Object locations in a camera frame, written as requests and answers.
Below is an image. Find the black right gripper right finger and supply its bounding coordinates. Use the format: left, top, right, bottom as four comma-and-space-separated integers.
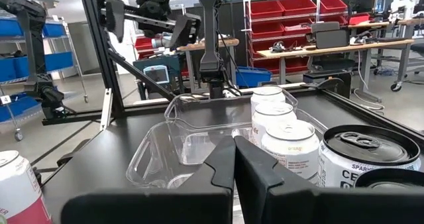
233, 135, 424, 224

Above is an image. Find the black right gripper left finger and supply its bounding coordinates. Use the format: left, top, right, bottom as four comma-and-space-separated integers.
60, 136, 237, 224

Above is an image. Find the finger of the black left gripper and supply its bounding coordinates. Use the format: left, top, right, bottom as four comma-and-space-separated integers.
105, 0, 126, 44
168, 13, 202, 52

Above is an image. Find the white and orange soda can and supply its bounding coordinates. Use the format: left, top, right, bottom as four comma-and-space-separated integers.
260, 119, 321, 184
250, 101, 298, 145

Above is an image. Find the clear plastic bin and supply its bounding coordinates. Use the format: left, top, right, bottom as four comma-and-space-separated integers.
164, 86, 299, 132
125, 108, 329, 190

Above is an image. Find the Celsius Arctic Vibe can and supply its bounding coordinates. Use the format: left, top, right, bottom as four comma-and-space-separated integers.
352, 168, 424, 189

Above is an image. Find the white and red soda can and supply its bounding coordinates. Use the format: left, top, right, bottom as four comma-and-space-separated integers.
250, 85, 287, 114
0, 150, 53, 224

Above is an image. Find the wooden workbench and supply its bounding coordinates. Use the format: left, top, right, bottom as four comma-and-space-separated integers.
256, 38, 417, 89
177, 37, 240, 93

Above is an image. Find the teach pendant with screen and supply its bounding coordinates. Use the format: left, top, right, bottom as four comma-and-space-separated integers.
142, 64, 171, 85

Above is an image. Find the blue storage bin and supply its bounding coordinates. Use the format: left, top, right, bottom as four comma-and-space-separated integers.
235, 66, 273, 88
0, 18, 24, 38
0, 93, 41, 123
44, 51, 74, 72

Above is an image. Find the red storage bin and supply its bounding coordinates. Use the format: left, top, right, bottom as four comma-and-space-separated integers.
248, 0, 285, 20
281, 17, 314, 36
279, 0, 318, 17
250, 21, 286, 40
319, 0, 348, 15

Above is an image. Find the black articulated stand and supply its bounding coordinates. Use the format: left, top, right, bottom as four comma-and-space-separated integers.
0, 0, 78, 125

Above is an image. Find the black box on workbench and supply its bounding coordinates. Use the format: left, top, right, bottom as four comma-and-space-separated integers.
309, 21, 351, 50

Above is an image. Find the silver frame bracket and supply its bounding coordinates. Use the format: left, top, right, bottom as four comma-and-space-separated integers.
99, 87, 114, 132

